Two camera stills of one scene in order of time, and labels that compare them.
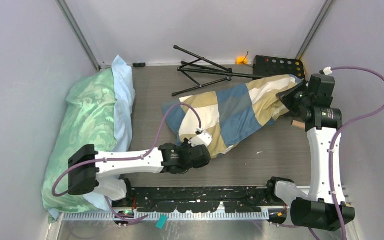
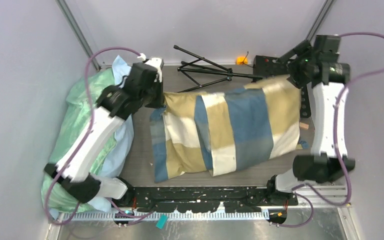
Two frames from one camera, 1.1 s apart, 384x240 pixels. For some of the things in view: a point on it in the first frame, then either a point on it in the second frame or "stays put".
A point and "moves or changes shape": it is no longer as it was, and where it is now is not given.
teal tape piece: [162, 221] stays put
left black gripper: [185, 144] → [158, 102]
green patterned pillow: [89, 119] stays put
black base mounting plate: [201, 199] stays put
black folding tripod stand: [205, 72] stays put
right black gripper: [286, 96] → [296, 78]
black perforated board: [264, 65] stays put
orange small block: [240, 59] stays put
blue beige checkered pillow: [223, 118] moves or changes shape
